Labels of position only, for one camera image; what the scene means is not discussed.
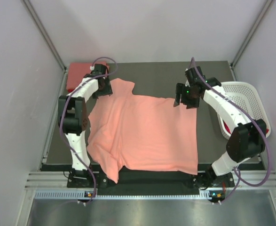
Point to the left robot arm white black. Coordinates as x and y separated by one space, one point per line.
73 122

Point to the folded red t shirt stack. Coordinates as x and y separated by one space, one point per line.
76 73

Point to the salmon pink t shirt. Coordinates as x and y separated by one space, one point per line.
141 133

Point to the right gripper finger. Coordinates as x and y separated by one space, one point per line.
177 100
192 106

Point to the aluminium rail with cable duct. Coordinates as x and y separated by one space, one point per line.
53 185

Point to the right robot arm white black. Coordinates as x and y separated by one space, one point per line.
247 135

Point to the white perforated laundry basket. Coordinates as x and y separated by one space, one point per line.
246 96

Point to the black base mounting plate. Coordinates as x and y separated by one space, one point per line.
139 182

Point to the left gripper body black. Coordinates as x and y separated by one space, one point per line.
105 90

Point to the crimson t shirt in basket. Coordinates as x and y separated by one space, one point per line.
226 127

